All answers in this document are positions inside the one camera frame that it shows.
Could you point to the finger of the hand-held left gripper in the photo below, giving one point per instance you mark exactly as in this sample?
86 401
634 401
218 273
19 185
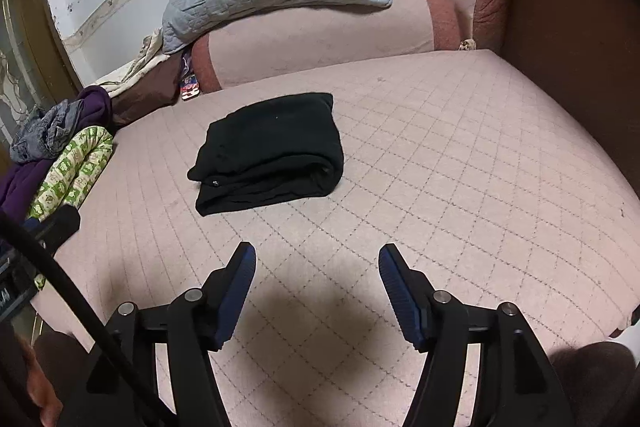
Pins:
62 222

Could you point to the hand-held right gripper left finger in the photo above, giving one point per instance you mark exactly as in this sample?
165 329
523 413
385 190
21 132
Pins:
230 302

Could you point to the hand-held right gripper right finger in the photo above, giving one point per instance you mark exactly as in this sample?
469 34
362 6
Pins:
400 297

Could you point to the black pants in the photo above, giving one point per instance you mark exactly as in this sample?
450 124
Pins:
270 147

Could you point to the person's left hand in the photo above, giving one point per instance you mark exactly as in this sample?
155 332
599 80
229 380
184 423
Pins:
42 402

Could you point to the green printed cloth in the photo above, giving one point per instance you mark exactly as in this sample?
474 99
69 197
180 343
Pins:
75 167

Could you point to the grey denim cloth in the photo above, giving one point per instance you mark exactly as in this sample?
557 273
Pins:
45 132

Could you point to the purple cloth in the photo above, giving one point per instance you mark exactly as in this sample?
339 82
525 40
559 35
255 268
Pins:
95 104

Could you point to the pink quilted sofa bed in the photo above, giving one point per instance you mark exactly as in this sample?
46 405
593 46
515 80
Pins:
450 182

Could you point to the cream cloth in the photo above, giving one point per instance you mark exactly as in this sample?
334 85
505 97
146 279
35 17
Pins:
140 62

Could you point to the colourful small packet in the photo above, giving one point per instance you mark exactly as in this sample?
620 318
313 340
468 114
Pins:
190 89

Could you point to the dark brown cloth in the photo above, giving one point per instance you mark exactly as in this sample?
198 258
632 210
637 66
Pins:
600 387

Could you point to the pink bolster cushion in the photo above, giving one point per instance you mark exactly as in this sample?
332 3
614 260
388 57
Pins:
325 37

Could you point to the brown sofa backrest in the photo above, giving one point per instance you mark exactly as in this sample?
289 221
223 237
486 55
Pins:
560 47

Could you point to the wooden door frame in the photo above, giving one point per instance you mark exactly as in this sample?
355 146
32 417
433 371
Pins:
45 37

